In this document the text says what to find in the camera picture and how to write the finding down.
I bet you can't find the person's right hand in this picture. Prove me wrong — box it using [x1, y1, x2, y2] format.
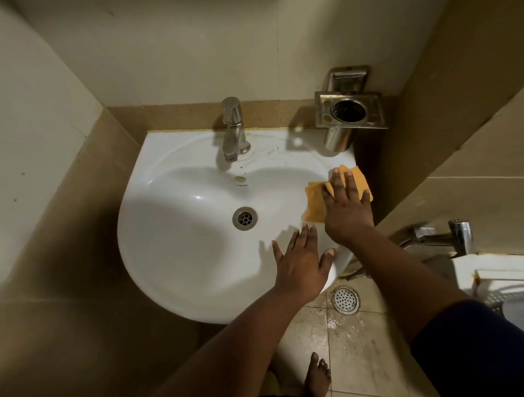
[321, 167, 376, 244]

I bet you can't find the person's left hand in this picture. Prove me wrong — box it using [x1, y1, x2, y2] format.
[271, 224, 336, 303]

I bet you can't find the orange cleaning cloth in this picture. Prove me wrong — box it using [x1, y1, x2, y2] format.
[302, 165, 374, 224]

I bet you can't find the white ceramic sink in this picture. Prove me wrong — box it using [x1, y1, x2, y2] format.
[117, 127, 361, 324]

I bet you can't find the person's right forearm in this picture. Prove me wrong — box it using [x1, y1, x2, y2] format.
[348, 227, 472, 344]

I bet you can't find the person's left forearm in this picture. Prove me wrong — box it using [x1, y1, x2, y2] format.
[153, 286, 312, 397]

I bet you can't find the steel sink drain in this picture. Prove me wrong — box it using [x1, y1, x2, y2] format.
[232, 206, 259, 232]

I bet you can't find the person's right foot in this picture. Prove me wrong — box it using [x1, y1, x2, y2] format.
[302, 352, 331, 397]

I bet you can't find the chrome sink faucet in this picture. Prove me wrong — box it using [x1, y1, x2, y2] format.
[221, 96, 252, 163]

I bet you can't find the round steel floor drain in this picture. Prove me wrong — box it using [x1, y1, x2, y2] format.
[330, 285, 362, 316]

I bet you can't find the white toilet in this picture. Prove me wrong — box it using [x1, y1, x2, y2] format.
[450, 253, 524, 332]

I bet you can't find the dark blue shirt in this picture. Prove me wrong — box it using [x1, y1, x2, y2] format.
[410, 300, 524, 397]

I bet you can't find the steel wall tumbler holder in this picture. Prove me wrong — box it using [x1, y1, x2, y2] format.
[314, 65, 389, 153]

